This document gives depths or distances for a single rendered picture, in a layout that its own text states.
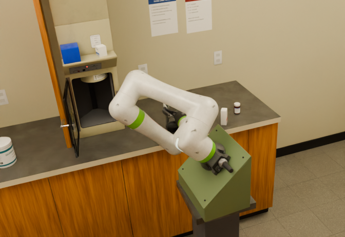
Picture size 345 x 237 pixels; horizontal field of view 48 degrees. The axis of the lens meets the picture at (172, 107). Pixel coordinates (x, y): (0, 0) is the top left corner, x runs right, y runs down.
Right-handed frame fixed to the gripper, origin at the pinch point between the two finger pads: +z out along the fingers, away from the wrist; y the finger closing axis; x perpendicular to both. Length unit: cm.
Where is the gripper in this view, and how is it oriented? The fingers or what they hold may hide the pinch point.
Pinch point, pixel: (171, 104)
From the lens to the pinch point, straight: 250.8
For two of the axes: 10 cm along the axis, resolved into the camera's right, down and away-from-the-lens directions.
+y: -9.5, 2.0, -2.4
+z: -3.0, -4.1, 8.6
